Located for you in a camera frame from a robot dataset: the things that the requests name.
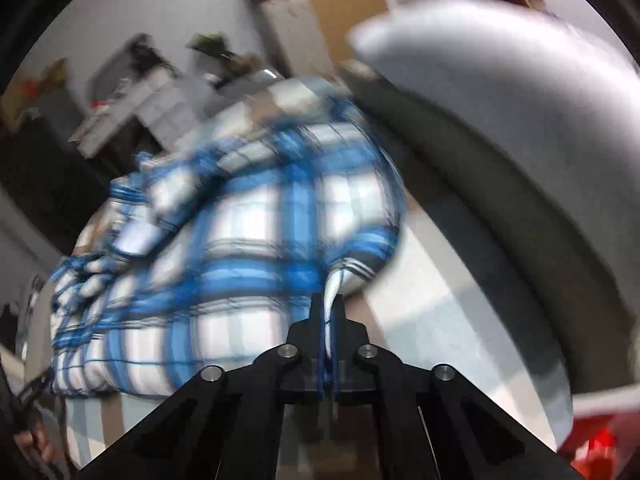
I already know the person's left hand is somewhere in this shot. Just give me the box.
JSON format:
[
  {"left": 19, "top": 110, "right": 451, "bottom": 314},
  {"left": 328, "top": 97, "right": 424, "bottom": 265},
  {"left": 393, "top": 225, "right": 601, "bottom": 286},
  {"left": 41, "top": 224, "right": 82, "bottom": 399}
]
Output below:
[{"left": 14, "top": 430, "right": 55, "bottom": 465}]

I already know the wooden door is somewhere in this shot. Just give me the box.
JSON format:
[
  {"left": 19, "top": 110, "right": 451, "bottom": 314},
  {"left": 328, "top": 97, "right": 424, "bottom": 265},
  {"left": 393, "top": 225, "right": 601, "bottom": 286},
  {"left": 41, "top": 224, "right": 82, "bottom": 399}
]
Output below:
[{"left": 284, "top": 0, "right": 397, "bottom": 82}]

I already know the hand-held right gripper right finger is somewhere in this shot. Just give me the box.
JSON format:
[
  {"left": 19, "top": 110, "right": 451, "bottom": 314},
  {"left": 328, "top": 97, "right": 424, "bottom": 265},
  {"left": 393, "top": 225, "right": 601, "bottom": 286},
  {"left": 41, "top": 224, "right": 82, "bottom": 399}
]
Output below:
[{"left": 327, "top": 295, "right": 586, "bottom": 480}]

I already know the flat brown cardboard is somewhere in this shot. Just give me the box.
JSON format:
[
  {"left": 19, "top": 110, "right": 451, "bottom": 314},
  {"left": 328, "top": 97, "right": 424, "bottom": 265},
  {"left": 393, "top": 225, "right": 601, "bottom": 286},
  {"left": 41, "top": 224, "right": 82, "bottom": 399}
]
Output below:
[{"left": 0, "top": 57, "right": 71, "bottom": 126}]

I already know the red plastic stool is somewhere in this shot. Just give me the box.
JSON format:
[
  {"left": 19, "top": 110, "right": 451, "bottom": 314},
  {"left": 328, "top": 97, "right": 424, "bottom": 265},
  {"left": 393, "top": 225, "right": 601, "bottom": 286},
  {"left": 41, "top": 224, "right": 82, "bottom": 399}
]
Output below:
[{"left": 556, "top": 385, "right": 640, "bottom": 480}]

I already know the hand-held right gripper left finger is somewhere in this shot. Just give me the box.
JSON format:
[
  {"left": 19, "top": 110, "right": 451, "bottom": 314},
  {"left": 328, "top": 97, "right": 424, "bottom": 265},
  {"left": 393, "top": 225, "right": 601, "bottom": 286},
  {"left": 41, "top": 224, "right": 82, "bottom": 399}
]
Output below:
[{"left": 75, "top": 292, "right": 331, "bottom": 480}]

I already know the white desk with drawers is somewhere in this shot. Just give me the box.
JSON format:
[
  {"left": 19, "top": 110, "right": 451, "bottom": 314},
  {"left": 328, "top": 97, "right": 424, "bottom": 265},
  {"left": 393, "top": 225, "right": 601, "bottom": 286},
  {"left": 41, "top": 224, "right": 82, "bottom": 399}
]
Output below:
[{"left": 69, "top": 67, "right": 202, "bottom": 159}]

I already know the silver suitcase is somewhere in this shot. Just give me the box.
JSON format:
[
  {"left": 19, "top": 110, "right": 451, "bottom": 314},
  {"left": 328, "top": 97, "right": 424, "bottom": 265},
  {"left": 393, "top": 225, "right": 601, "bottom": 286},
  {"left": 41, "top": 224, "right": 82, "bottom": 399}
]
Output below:
[{"left": 200, "top": 66, "right": 282, "bottom": 97}]

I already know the white folded blanket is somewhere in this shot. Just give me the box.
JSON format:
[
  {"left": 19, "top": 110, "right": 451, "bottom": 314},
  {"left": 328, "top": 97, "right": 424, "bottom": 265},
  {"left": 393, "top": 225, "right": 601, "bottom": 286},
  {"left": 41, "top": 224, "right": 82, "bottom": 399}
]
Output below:
[{"left": 347, "top": 0, "right": 640, "bottom": 196}]

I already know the dark green bouquet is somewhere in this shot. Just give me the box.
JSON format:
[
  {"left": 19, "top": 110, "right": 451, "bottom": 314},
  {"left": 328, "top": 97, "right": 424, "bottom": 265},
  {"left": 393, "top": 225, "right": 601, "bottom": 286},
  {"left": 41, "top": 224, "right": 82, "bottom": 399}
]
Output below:
[{"left": 186, "top": 32, "right": 237, "bottom": 57}]

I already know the blue plaid shirt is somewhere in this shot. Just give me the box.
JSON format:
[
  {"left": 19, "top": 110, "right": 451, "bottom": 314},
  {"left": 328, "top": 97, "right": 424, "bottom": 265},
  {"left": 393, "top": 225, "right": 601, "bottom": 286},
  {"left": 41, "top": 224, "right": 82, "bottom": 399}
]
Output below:
[{"left": 47, "top": 75, "right": 408, "bottom": 401}]

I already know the white storage cabinet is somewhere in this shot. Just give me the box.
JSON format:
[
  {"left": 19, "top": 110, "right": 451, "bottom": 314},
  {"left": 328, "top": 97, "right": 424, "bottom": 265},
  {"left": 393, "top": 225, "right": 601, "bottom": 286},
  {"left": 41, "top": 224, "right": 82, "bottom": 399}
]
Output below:
[{"left": 259, "top": 0, "right": 337, "bottom": 82}]

